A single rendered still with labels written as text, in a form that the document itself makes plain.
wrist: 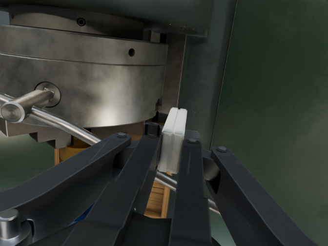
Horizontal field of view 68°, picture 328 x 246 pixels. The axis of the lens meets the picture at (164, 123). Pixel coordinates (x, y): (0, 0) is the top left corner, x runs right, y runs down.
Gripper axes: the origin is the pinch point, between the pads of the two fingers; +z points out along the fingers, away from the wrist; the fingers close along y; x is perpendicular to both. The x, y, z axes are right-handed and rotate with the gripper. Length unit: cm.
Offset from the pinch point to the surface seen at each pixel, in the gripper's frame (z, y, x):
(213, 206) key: 2.8, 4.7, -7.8
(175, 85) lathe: 46.7, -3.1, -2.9
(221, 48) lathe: 78, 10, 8
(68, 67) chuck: 11.1, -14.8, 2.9
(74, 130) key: 4.3, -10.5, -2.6
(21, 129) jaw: 15.6, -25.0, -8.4
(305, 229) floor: 128, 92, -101
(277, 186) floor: 130, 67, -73
